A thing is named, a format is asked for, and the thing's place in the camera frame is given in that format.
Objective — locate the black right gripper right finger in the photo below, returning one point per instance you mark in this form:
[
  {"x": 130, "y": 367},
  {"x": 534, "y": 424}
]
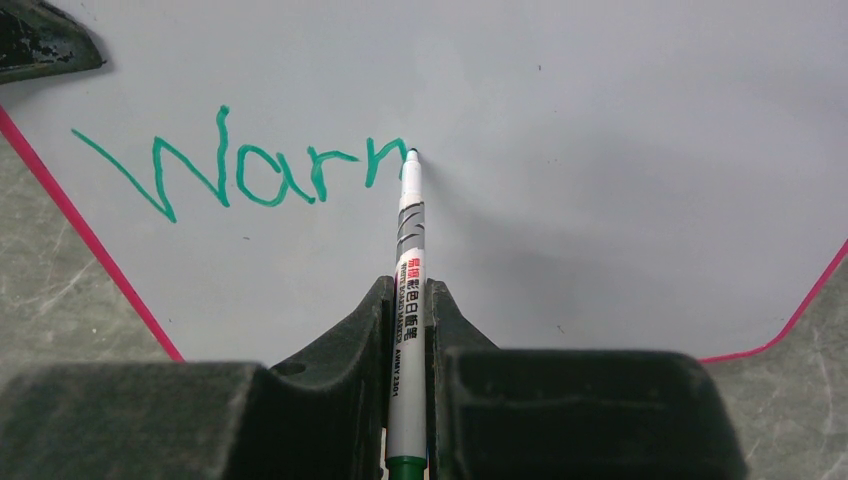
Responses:
[{"x": 497, "y": 413}]

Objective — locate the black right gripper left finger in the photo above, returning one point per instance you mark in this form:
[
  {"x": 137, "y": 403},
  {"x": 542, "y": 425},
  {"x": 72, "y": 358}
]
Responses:
[{"x": 318, "y": 414}]

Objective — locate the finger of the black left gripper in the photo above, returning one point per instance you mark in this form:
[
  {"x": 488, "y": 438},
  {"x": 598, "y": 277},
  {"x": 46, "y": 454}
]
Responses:
[{"x": 40, "y": 40}]

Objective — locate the green white marker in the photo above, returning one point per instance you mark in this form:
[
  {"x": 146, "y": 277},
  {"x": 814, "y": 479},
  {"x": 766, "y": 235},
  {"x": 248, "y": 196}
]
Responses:
[{"x": 406, "y": 441}]

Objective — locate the pink-framed whiteboard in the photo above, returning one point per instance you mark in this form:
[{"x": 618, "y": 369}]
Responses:
[{"x": 598, "y": 174}]

